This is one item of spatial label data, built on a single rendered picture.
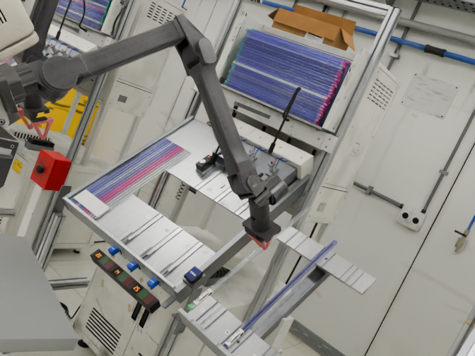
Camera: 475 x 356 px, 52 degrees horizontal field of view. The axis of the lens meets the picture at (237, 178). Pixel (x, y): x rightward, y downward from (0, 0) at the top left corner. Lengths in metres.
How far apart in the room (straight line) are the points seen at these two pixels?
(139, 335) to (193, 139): 0.87
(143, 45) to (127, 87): 1.76
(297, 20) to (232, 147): 1.28
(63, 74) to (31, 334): 0.68
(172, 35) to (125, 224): 0.82
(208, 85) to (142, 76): 1.77
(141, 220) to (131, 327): 0.56
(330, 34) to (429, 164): 1.26
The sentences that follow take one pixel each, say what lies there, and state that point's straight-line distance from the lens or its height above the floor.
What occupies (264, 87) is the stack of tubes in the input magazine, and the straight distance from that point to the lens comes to 2.05.
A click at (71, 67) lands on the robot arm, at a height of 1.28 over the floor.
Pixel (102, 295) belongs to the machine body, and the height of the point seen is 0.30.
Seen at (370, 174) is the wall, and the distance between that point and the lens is 3.39.
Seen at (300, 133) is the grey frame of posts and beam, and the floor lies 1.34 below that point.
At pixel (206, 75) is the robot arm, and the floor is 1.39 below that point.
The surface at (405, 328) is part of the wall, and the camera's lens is 3.35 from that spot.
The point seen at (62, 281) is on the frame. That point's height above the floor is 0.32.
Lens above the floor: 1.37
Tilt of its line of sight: 9 degrees down
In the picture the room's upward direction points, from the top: 24 degrees clockwise
